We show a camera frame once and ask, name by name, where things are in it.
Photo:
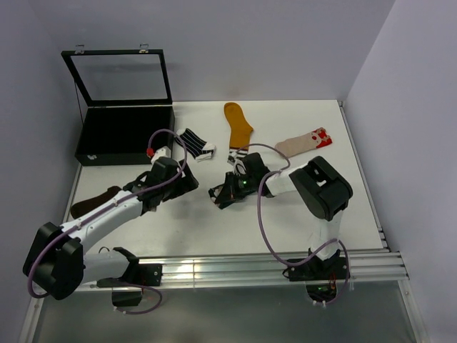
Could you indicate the aluminium mounting rail frame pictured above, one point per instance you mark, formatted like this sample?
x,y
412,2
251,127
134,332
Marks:
x,y
219,281

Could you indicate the mustard yellow striped sock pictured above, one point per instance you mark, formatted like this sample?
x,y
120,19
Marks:
x,y
240,134

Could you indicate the beige red reindeer sock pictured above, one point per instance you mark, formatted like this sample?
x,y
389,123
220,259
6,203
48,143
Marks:
x,y
315,139

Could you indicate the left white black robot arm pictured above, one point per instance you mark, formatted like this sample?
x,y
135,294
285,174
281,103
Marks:
x,y
58,261

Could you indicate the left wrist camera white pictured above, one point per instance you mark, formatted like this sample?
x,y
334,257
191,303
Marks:
x,y
155,154

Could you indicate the black glass-lid display box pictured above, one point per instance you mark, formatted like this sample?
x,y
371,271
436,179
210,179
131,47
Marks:
x,y
130,112

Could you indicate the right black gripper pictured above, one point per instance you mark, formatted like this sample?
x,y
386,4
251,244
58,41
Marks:
x,y
231,179

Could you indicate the brown pink striped sock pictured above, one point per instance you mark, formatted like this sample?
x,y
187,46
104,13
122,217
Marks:
x,y
82,208

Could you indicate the black white striped ankle sock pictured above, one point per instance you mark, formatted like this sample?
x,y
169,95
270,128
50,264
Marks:
x,y
199,149

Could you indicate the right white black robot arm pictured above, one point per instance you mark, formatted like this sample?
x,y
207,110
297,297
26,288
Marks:
x,y
325,193

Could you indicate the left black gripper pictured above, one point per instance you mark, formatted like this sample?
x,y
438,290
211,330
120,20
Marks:
x,y
185,184

